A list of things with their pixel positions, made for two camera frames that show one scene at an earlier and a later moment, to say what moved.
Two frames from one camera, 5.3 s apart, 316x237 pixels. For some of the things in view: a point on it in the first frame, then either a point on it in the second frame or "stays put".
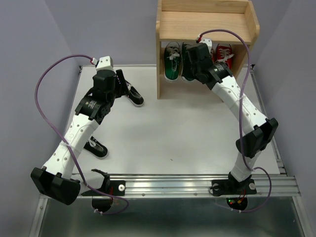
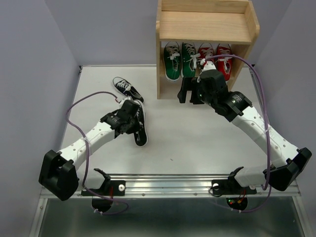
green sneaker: (172, 55) stays put
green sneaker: (187, 70) stays put
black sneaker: (133, 95) stays put
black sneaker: (96, 148) -> (141, 138)
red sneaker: (224, 54) stays put
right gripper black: (189, 65) -> (188, 84)
